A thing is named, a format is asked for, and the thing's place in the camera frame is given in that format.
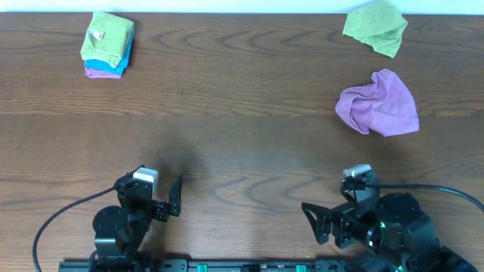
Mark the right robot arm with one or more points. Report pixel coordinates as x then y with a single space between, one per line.
394 229

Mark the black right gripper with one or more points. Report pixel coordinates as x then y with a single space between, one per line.
338 225

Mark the folded blue cloth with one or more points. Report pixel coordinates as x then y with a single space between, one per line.
105 66

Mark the crumpled purple cloth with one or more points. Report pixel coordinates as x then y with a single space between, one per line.
385 106

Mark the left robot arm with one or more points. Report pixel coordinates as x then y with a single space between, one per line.
120 230

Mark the folded pink cloth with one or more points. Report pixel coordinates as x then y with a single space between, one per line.
100 74

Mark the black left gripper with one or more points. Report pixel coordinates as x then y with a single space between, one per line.
152 205

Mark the crumpled olive green cloth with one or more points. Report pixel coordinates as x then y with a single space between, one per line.
378 24

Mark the black mounting rail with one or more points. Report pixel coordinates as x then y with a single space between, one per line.
181 265

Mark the light green cloth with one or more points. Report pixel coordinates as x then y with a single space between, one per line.
106 38

